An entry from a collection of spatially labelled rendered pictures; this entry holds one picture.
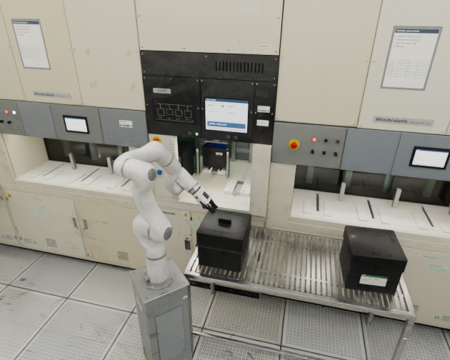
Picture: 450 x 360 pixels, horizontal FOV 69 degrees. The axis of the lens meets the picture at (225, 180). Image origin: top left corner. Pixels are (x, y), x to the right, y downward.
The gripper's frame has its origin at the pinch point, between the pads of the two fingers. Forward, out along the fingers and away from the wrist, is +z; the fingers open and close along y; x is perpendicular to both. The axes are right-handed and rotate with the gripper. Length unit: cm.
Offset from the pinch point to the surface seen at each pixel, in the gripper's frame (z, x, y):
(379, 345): 164, -7, 19
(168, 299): 18, 40, -39
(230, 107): -37, -37, 39
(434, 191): 114, -96, 86
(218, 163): -6, 25, 90
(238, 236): 19.6, -6.3, -10.9
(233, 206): 19.0, 14.8, 41.8
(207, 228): 5.7, 7.4, -8.4
